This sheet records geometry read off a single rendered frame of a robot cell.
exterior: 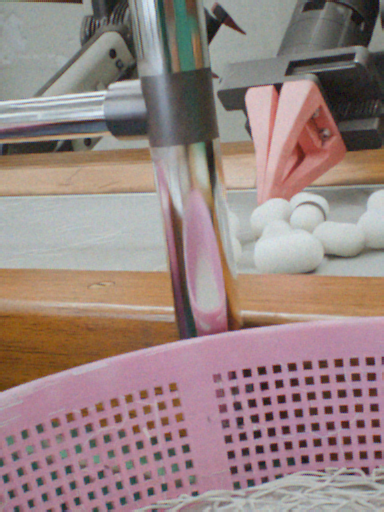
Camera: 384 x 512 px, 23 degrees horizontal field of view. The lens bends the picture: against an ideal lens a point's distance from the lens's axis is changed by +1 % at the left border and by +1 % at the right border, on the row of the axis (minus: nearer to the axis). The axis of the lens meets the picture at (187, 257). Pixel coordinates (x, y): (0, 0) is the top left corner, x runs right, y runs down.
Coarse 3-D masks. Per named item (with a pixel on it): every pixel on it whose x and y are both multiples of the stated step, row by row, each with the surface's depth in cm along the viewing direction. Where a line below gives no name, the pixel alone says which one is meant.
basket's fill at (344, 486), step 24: (288, 480) 27; (312, 480) 28; (336, 480) 27; (360, 480) 27; (168, 504) 27; (216, 504) 27; (240, 504) 26; (264, 504) 27; (288, 504) 26; (312, 504) 25; (336, 504) 26; (360, 504) 26
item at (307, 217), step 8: (296, 208) 54; (304, 208) 53; (312, 208) 53; (296, 216) 53; (304, 216) 53; (312, 216) 53; (320, 216) 53; (296, 224) 53; (304, 224) 53; (312, 224) 53; (312, 232) 53
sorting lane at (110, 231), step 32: (256, 192) 71; (320, 192) 68; (352, 192) 66; (0, 224) 73; (32, 224) 71; (64, 224) 69; (96, 224) 67; (128, 224) 66; (160, 224) 64; (0, 256) 61; (32, 256) 59; (64, 256) 58; (96, 256) 57; (128, 256) 56; (160, 256) 55; (352, 256) 48
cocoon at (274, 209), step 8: (272, 200) 55; (280, 200) 55; (264, 208) 54; (272, 208) 54; (280, 208) 54; (288, 208) 55; (256, 216) 54; (264, 216) 54; (272, 216) 54; (280, 216) 54; (288, 216) 55; (256, 224) 54; (264, 224) 54; (256, 232) 54
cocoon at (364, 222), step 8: (376, 208) 49; (368, 216) 48; (376, 216) 48; (360, 224) 49; (368, 224) 48; (376, 224) 48; (368, 232) 48; (376, 232) 48; (368, 240) 48; (376, 240) 48; (376, 248) 49
